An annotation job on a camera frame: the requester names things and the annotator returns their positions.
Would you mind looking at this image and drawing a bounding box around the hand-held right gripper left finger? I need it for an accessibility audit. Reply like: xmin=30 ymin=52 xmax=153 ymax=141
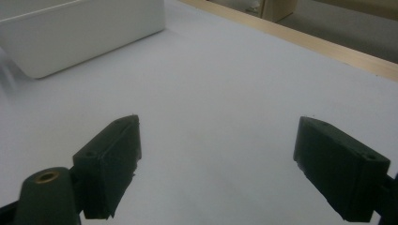
xmin=72 ymin=114 xmax=143 ymax=220

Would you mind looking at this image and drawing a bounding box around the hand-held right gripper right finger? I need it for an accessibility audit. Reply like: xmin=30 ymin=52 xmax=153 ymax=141
xmin=293 ymin=115 xmax=391 ymax=223

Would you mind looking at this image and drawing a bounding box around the white rectangular container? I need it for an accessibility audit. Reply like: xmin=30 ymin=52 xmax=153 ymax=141
xmin=0 ymin=0 xmax=166 ymax=80

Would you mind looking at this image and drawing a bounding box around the white table sheet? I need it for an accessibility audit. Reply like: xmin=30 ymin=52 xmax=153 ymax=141
xmin=0 ymin=0 xmax=398 ymax=225

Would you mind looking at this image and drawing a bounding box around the light wooden table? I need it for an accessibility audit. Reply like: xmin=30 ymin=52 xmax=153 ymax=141
xmin=179 ymin=0 xmax=398 ymax=83

